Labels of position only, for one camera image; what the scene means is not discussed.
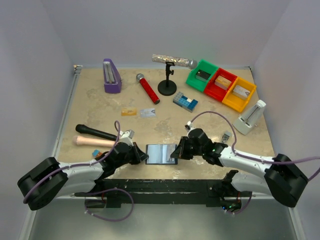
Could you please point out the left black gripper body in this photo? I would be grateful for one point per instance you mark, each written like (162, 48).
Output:
(135, 153)

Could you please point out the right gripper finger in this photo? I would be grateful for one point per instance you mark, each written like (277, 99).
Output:
(177, 153)
(181, 145)

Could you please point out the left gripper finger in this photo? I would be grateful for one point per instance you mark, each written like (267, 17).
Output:
(141, 159)
(138, 151)

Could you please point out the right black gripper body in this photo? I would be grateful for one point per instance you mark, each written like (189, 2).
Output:
(185, 147)

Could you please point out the navy blue card holder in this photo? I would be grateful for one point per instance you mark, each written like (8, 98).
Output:
(166, 159)

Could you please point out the gold VIP card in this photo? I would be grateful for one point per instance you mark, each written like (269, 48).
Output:
(129, 111)

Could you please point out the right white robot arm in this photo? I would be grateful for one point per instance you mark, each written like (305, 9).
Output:
(276, 176)

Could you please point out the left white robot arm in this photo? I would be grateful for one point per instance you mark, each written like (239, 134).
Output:
(51, 179)

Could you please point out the gold card in red bin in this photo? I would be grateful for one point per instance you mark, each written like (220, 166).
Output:
(222, 82)

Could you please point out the white card in yellow bin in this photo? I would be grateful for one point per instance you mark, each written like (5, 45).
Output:
(241, 92)

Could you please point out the dark card in green bin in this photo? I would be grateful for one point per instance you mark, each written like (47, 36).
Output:
(202, 75)

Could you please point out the orange and blue brick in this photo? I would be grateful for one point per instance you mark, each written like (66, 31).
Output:
(96, 153)

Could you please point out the blue toy brick block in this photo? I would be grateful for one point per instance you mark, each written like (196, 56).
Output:
(184, 102)

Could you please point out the pink microphone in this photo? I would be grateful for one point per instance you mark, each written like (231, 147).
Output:
(86, 141)

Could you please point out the black microphone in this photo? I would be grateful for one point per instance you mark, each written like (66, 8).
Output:
(83, 129)

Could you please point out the yellow plastic bin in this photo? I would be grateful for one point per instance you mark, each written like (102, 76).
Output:
(235, 102)

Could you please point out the white metronome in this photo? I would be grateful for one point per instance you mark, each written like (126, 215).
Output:
(248, 120)

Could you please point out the black microphone stand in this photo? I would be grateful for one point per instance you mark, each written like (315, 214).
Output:
(167, 87)

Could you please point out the red plastic bin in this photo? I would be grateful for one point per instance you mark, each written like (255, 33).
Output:
(216, 92)

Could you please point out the purple metronome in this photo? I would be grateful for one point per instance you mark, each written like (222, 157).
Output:
(112, 78)

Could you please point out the red glitter microphone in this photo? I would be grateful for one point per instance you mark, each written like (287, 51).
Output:
(147, 88)

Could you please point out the green plastic bin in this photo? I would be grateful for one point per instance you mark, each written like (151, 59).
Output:
(205, 66)

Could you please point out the silver glitter microphone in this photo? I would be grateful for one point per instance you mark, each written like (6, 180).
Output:
(178, 61)

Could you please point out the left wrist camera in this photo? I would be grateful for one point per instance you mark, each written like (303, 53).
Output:
(127, 137)

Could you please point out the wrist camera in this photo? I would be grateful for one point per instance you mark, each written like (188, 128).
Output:
(127, 137)
(189, 126)

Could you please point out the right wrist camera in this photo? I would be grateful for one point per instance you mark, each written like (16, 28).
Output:
(189, 126)

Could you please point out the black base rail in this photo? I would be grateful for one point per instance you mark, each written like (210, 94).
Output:
(115, 192)

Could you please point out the aluminium frame rail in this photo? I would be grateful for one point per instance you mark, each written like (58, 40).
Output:
(30, 216)

